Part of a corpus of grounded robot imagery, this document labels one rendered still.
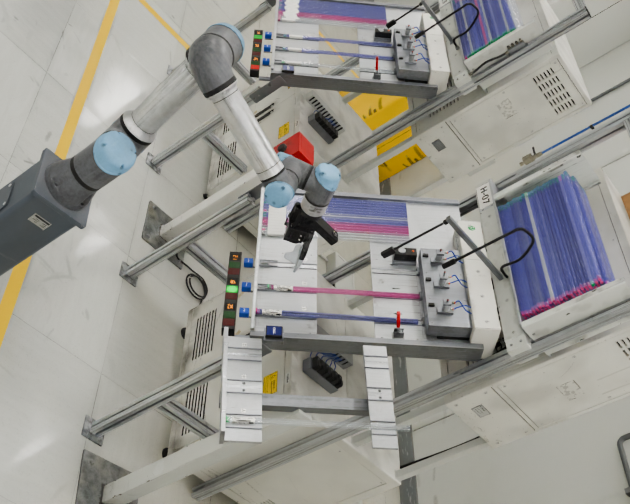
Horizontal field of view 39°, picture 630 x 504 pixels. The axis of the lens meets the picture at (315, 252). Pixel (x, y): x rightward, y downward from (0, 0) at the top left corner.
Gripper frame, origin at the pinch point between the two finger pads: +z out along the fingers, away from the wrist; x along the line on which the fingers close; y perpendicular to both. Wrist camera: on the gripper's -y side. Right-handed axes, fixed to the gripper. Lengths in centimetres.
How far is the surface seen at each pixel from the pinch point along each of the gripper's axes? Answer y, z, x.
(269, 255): 4.4, 16.2, -15.0
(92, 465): 43, 79, 36
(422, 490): -124, 172, -43
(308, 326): -8.4, 12.7, 15.2
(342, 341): -18.2, 9.3, 21.1
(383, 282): -31.8, 6.5, -5.8
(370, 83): -32, 7, -124
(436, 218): -52, 1, -39
